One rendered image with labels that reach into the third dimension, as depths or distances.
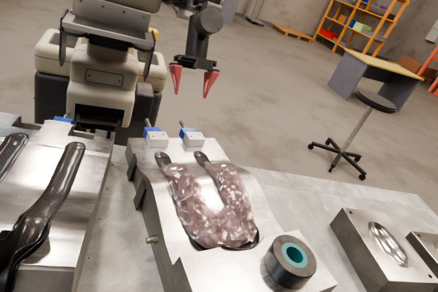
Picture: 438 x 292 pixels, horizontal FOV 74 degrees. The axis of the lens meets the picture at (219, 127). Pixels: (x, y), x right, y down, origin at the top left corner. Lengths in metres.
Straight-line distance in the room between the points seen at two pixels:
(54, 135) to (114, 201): 0.19
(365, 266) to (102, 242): 0.58
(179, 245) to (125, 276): 0.11
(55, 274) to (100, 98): 0.73
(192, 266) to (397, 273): 0.48
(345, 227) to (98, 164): 0.62
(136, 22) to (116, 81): 0.23
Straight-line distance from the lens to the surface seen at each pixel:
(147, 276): 0.60
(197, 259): 0.51
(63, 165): 0.65
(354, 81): 5.26
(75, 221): 0.50
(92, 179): 0.62
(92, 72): 1.09
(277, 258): 0.52
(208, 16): 0.71
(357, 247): 0.83
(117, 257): 0.62
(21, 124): 0.78
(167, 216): 0.58
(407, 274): 0.83
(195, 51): 0.76
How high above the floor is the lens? 1.31
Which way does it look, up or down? 29 degrees down
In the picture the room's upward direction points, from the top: 21 degrees clockwise
